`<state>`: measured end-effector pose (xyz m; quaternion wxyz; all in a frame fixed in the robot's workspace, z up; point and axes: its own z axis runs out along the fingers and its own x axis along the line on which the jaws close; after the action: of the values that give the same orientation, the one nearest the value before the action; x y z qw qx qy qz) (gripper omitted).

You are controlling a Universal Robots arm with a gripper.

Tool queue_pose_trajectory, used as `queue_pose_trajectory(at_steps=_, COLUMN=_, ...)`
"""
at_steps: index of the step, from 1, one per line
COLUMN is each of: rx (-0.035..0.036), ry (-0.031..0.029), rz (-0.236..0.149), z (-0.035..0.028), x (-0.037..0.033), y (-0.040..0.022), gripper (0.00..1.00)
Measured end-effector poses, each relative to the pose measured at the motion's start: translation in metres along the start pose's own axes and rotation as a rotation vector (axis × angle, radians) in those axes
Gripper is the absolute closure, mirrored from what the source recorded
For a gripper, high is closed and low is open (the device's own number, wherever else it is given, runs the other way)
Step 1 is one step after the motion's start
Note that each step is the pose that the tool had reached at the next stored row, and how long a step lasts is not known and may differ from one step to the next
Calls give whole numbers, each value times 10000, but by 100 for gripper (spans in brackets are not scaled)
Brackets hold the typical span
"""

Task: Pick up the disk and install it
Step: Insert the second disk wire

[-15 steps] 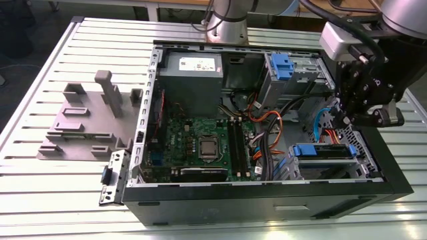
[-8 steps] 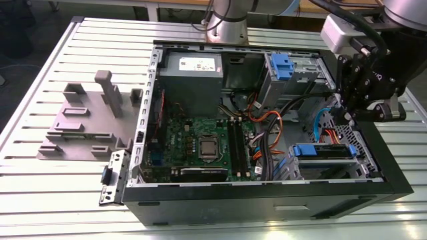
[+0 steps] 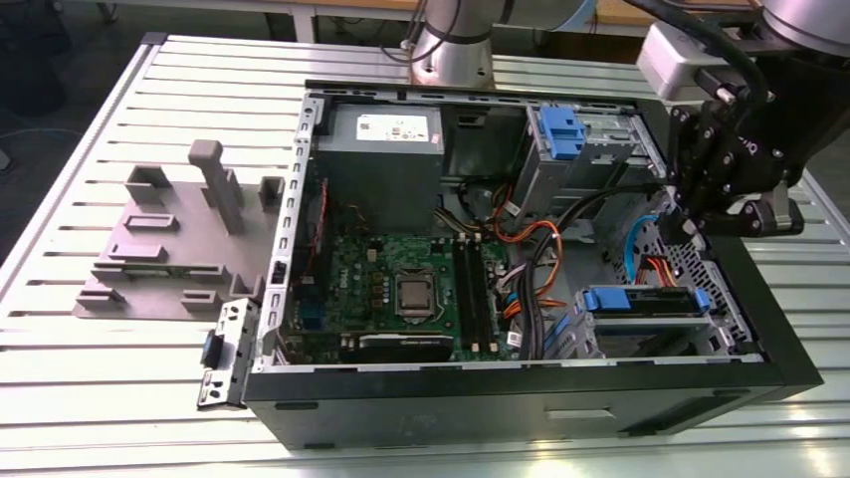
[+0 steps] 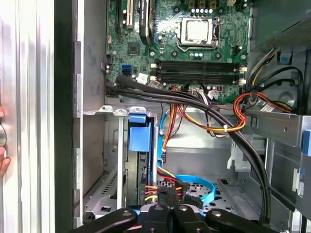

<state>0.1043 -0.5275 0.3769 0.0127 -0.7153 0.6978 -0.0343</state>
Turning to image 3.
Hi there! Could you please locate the CPU socket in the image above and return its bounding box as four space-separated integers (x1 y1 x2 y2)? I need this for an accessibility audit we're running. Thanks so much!
391 267 444 328

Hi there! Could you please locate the silver CPU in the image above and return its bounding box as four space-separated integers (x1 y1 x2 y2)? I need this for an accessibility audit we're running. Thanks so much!
396 281 436 309

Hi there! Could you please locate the yellow black wire bundle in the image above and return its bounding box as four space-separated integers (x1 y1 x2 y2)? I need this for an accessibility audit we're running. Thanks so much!
434 206 483 235

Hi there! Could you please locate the blue drive bay latch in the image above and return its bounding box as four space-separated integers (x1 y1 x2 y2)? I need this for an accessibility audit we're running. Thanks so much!
540 107 587 161

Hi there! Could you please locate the white desk frame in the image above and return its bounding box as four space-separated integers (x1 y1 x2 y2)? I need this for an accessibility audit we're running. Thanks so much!
92 0 426 46

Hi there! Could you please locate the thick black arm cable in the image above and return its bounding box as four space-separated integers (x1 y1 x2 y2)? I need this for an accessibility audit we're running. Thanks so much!
623 0 775 104

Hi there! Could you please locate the grey parts rack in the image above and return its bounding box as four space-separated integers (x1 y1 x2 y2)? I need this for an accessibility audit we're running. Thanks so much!
71 138 288 321

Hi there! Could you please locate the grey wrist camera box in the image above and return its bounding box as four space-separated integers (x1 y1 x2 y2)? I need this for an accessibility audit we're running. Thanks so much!
635 22 731 101

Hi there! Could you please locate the grey power supply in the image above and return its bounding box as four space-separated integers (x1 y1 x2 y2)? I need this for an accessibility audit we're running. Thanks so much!
311 103 444 235

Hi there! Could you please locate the grey metal disk bay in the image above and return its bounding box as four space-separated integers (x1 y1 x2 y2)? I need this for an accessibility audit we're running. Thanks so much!
574 284 735 359

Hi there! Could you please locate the wooden desk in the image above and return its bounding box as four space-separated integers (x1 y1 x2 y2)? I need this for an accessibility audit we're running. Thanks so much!
594 0 666 66

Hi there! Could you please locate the grey expansion card bracket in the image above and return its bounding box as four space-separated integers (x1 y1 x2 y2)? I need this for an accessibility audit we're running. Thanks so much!
196 297 261 412

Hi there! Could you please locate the black RAM slot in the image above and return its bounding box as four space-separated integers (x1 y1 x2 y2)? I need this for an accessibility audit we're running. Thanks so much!
467 232 500 353
452 232 484 355

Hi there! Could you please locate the hard disk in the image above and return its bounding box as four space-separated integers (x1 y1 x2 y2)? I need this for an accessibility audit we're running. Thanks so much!
547 284 712 351

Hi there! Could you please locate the green motherboard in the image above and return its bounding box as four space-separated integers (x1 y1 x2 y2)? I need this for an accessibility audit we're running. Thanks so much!
285 232 526 364

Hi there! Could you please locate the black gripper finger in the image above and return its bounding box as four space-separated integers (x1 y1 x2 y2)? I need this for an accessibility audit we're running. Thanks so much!
660 102 730 245
690 197 806 239

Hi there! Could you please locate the black cable bundle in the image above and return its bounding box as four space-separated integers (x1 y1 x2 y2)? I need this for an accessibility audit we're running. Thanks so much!
520 182 666 360

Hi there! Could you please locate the black PC case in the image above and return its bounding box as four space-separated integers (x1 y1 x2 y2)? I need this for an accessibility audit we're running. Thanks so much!
241 78 825 452

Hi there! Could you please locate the black graphics card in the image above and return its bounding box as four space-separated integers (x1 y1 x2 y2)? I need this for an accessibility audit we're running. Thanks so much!
337 332 456 363

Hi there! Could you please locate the thin red wire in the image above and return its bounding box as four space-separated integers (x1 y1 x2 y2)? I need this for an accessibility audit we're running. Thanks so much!
301 177 332 286

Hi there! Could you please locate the green RAM stick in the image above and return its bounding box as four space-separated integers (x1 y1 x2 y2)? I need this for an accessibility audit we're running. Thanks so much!
119 267 224 278

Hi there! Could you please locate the orange wire bundle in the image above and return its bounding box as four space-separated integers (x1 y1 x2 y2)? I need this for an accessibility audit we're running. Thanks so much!
492 218 571 321

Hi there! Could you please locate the orange disk power wire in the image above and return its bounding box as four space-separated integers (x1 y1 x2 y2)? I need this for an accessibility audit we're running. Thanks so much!
638 253 680 291

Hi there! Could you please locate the blue data wire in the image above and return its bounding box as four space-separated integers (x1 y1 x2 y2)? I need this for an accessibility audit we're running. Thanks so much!
622 212 676 283

